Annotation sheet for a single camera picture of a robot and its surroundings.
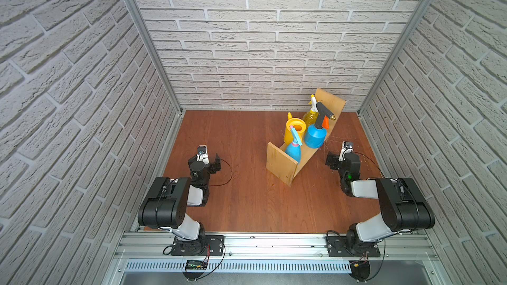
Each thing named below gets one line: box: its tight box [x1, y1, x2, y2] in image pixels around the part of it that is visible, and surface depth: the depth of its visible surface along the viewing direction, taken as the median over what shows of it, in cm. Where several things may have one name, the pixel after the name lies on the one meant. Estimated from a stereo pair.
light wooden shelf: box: [315, 87, 347, 134], surface depth 90 cm
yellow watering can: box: [283, 112, 307, 146], surface depth 90 cm
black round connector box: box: [348, 259, 371, 282], surface depth 72 cm
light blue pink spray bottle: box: [285, 125, 303, 163], surface depth 81 cm
